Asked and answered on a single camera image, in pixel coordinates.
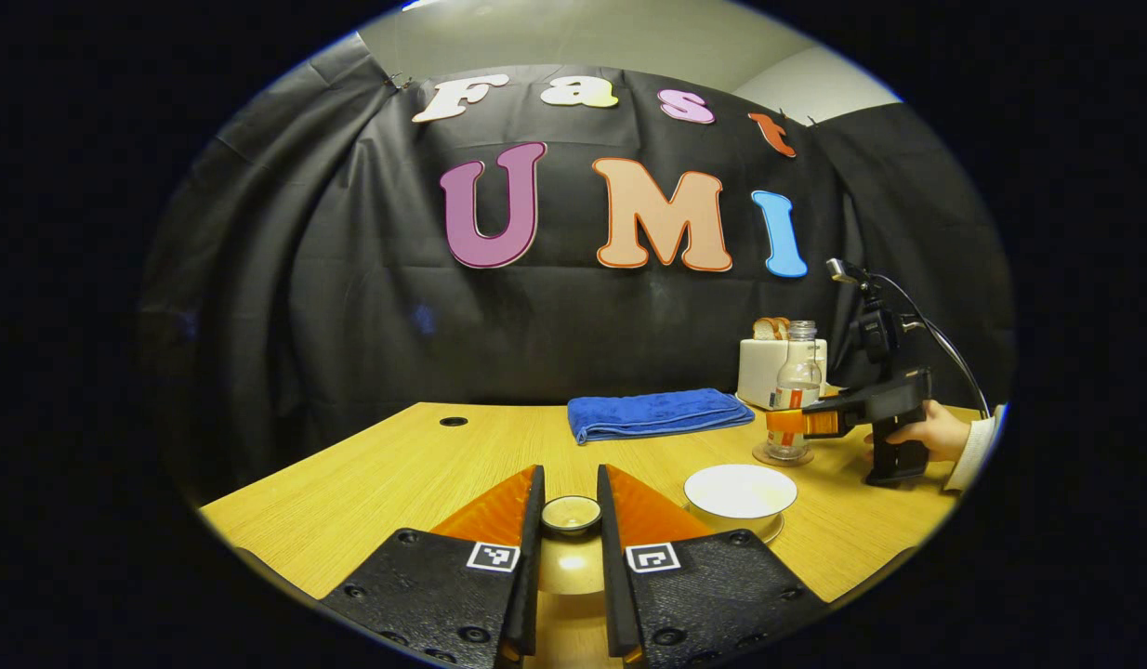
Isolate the round wooden coaster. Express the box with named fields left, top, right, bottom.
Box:
left=752, top=441, right=814, bottom=467

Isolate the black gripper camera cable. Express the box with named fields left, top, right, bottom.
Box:
left=866, top=272, right=993, bottom=419

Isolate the beige teacup saucer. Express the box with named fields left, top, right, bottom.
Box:
left=713, top=513, right=786, bottom=545

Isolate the white toaster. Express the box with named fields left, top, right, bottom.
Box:
left=737, top=337, right=828, bottom=411

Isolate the beige teacup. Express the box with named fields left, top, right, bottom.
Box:
left=682, top=464, right=799, bottom=536

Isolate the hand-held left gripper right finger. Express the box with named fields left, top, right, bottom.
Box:
left=596, top=465, right=830, bottom=669

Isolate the blue folded towel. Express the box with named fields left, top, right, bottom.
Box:
left=567, top=388, right=756, bottom=445

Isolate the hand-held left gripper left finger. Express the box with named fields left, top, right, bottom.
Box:
left=321, top=465, right=547, bottom=669

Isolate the clear water bottle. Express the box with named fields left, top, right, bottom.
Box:
left=764, top=321, right=824, bottom=461

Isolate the black backdrop cloth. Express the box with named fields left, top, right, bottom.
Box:
left=137, top=33, right=1016, bottom=503

